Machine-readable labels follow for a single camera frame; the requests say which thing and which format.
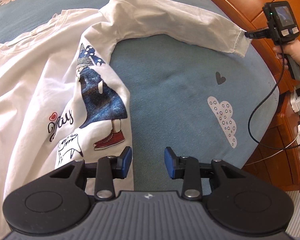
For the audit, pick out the white long-sleeve printed shirt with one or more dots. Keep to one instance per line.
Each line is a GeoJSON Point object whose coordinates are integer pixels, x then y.
{"type": "Point", "coordinates": [40, 80]}

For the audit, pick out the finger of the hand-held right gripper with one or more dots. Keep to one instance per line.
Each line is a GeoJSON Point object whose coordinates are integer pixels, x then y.
{"type": "Point", "coordinates": [256, 34]}

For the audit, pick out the wooden headboard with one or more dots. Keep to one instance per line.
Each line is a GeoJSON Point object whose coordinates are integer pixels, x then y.
{"type": "Point", "coordinates": [240, 0]}

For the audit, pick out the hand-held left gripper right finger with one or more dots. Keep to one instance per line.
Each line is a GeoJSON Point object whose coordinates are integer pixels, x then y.
{"type": "Point", "coordinates": [169, 162]}

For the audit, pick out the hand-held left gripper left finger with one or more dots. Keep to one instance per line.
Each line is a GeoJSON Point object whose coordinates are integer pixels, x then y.
{"type": "Point", "coordinates": [127, 161]}

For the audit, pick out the wooden nightstand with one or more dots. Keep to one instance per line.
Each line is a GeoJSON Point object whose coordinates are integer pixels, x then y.
{"type": "Point", "coordinates": [270, 170]}

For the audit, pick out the person's right hand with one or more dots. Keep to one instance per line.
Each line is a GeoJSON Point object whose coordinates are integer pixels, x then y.
{"type": "Point", "coordinates": [298, 52]}

